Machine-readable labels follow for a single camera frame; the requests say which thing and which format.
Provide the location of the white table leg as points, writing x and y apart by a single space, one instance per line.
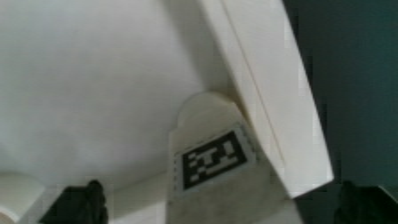
225 188

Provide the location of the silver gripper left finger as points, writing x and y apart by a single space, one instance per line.
79 207

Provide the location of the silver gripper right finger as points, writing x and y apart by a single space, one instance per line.
369 205

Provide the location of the white square table top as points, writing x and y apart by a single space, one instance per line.
106 62

